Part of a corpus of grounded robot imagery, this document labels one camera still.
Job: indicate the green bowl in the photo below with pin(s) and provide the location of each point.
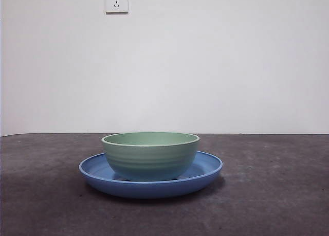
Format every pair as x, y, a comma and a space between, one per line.
151, 159

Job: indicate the white wall socket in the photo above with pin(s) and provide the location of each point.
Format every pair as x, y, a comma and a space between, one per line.
117, 2

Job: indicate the blue plate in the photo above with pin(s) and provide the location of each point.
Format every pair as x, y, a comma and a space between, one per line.
154, 189

